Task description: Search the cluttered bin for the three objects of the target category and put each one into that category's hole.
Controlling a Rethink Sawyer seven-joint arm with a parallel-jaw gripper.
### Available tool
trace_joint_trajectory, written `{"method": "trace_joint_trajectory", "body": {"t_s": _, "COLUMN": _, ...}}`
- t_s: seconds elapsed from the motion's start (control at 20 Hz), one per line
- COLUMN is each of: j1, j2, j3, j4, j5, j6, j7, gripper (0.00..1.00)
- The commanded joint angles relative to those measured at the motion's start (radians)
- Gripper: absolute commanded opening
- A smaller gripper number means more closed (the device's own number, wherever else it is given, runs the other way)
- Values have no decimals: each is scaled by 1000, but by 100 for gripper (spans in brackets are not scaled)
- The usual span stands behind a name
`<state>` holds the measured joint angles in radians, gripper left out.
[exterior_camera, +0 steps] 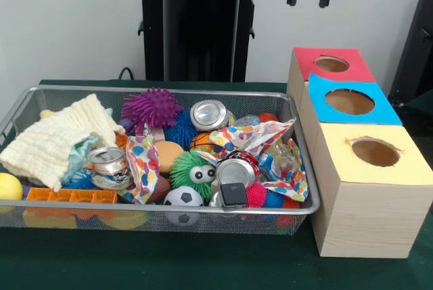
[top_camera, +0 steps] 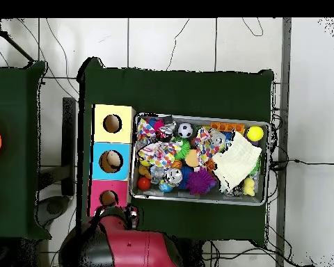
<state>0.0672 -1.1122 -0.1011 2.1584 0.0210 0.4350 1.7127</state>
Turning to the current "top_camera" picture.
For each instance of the large polka dot cloth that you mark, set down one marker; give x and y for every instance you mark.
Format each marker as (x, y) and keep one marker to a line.
(206, 143)

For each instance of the purple spiky ball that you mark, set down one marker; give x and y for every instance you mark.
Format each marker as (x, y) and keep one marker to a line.
(200, 181)

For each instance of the green fuzzy toy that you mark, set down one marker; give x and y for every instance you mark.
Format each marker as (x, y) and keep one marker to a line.
(183, 148)

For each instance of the green covered side table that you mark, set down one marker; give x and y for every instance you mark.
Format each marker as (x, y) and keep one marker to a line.
(16, 167)

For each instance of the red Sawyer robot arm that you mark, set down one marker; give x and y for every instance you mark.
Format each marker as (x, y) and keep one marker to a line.
(145, 250)

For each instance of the shallow clear bin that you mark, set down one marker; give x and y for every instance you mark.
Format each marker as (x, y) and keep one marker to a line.
(183, 196)

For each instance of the grey floor stand base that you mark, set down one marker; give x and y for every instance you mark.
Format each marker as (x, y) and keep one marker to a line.
(53, 207)

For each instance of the black flat panel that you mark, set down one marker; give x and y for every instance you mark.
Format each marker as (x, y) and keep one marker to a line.
(69, 144)

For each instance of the red ball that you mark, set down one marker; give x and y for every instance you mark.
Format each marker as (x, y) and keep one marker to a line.
(144, 183)

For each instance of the black and white soccer ball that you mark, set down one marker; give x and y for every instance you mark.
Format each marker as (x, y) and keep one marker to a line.
(185, 130)

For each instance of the yellow rubber duck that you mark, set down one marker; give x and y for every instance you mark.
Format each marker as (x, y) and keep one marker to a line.
(249, 187)

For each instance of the wooden box with three holes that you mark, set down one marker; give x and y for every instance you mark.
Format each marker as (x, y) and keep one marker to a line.
(122, 161)

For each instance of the yellow ball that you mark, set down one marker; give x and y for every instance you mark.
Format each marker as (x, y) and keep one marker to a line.
(255, 133)

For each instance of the cream muslin cloth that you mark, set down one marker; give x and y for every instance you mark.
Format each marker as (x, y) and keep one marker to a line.
(236, 161)

